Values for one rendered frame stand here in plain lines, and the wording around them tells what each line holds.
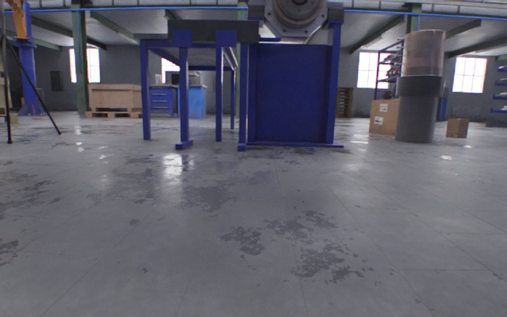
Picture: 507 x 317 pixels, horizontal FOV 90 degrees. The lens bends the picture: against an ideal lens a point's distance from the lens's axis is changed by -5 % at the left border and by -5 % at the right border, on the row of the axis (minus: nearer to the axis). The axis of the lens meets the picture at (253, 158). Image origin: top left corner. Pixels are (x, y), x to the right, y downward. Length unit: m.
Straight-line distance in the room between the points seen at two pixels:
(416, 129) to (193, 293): 2.83
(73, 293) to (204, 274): 0.20
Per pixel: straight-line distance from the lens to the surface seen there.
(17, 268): 0.65
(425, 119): 3.10
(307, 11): 2.15
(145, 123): 2.47
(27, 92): 9.14
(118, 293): 0.50
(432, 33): 3.18
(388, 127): 3.84
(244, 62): 1.93
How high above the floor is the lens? 0.29
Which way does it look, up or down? 11 degrees down
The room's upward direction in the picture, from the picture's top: 1 degrees clockwise
